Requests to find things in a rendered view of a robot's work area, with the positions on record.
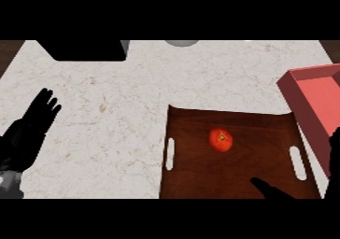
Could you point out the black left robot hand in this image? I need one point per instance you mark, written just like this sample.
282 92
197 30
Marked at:
28 133

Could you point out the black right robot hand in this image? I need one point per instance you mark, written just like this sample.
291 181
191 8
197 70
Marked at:
335 168

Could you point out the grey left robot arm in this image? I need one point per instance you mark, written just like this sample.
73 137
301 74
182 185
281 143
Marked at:
6 185

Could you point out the pink cardboard box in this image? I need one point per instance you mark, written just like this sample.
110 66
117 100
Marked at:
322 105

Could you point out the dark brown wooden tray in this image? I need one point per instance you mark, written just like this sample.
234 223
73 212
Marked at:
232 155

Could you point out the red tomato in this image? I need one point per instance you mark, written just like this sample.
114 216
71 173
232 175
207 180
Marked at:
220 140

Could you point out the black appliance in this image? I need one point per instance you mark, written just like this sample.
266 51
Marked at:
85 49

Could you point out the grey round object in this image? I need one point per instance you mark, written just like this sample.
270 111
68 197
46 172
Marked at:
180 43

